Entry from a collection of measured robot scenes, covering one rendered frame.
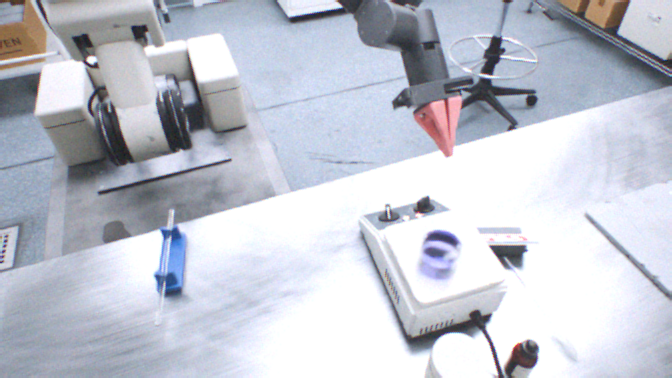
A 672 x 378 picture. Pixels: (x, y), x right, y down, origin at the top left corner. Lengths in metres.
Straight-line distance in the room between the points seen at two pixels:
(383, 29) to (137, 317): 0.50
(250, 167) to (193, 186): 0.18
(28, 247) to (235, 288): 1.40
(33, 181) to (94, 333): 1.62
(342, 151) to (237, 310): 1.42
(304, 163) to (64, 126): 0.92
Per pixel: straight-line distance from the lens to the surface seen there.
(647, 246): 0.80
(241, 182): 1.35
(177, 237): 0.71
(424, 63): 0.62
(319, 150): 1.98
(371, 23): 0.59
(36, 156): 2.39
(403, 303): 0.56
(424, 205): 0.66
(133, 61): 1.21
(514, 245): 0.69
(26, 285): 0.78
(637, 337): 0.71
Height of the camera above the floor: 1.29
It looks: 46 degrees down
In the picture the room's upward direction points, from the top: 1 degrees counter-clockwise
